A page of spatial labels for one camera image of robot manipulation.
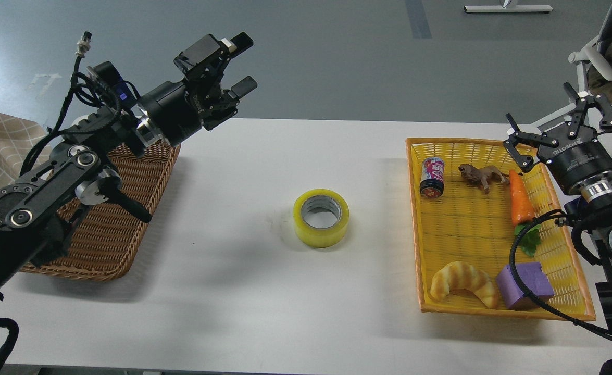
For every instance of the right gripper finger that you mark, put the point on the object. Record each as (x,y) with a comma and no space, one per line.
(527,162)
(582,103)

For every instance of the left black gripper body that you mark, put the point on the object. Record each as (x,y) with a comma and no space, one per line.
(174,111)

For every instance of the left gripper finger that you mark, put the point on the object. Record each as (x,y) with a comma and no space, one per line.
(242,88)
(204,62)

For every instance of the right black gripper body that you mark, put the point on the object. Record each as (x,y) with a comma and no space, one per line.
(576,157)

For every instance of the yellow tape roll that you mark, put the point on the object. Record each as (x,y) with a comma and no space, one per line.
(326,200)

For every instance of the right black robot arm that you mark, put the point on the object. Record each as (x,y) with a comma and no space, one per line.
(590,219)

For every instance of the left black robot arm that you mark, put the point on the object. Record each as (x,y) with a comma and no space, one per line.
(69,171)

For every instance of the white office chair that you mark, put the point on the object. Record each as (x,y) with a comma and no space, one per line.
(587,78)

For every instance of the brown toy lion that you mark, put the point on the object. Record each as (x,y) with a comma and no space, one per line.
(483,176)

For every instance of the toy carrot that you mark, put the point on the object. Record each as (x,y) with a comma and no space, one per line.
(522,214)

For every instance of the yellow plastic basket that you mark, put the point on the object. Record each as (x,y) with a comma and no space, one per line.
(465,224)

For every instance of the small drink can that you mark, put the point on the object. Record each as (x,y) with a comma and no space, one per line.
(432,178)

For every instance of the purple foam block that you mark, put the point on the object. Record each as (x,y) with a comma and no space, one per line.
(533,277)

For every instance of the toy croissant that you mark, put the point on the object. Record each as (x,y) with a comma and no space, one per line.
(460,275)

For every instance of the brown wicker basket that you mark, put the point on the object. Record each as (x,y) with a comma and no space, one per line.
(105,245)

